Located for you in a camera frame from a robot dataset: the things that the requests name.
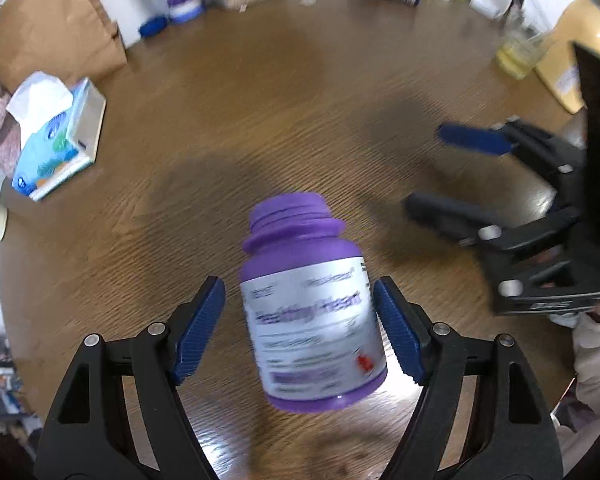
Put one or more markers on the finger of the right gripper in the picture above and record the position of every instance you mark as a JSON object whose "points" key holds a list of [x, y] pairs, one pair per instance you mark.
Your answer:
{"points": [[460, 222], [495, 142]]}

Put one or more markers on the glass with yellow liquid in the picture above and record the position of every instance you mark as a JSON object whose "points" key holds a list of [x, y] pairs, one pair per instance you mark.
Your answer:
{"points": [[520, 51]]}

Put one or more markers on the blue bottle cap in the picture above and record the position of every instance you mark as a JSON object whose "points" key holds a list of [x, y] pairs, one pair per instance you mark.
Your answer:
{"points": [[153, 26]]}

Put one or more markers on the purple supplement bottle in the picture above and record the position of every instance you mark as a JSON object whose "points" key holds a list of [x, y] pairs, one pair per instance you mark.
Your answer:
{"points": [[308, 304]]}

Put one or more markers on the blue tissue box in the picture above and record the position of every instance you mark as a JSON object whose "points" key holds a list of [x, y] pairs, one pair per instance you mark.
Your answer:
{"points": [[59, 131]]}

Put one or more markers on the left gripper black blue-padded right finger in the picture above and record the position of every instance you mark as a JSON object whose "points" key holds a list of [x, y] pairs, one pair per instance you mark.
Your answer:
{"points": [[510, 434]]}

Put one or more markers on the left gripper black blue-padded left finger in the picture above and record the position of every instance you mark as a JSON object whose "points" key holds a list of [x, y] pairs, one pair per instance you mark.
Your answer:
{"points": [[117, 413]]}

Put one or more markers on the brown paper bag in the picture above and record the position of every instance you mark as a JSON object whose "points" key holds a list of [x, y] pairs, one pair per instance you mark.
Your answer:
{"points": [[69, 39]]}

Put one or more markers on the yellow thermos jug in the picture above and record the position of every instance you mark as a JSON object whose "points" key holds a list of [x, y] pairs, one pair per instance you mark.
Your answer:
{"points": [[558, 68]]}

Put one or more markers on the small purple-lid jar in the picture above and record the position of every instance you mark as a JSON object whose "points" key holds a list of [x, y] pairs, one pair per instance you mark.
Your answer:
{"points": [[182, 11]]}

